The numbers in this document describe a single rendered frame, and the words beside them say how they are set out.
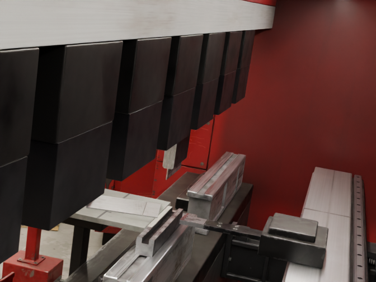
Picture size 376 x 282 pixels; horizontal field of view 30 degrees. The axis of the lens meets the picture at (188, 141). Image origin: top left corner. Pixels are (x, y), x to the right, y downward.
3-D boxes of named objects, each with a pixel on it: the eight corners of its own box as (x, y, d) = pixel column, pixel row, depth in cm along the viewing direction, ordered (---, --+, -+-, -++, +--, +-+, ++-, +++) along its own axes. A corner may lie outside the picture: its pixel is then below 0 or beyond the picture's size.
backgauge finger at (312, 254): (187, 218, 133) (191, 193, 132) (325, 247, 128) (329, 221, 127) (172, 236, 122) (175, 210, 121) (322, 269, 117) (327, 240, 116)
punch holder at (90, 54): (33, 177, 78) (48, 28, 74) (105, 192, 76) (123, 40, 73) (-41, 213, 63) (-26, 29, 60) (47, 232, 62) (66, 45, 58)
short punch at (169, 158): (174, 167, 132) (181, 117, 130) (184, 169, 131) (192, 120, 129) (160, 178, 122) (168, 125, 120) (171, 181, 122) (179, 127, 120)
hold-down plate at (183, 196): (200, 182, 204) (201, 172, 204) (217, 186, 203) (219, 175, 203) (174, 208, 176) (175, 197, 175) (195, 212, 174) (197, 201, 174)
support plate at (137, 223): (46, 181, 143) (46, 176, 142) (170, 206, 137) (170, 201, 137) (3, 203, 125) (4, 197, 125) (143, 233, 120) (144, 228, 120)
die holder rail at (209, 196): (221, 182, 208) (226, 151, 206) (241, 186, 207) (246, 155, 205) (181, 230, 160) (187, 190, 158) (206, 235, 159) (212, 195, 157)
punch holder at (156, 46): (97, 146, 97) (111, 27, 94) (155, 158, 95) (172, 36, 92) (52, 168, 82) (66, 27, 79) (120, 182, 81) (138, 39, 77)
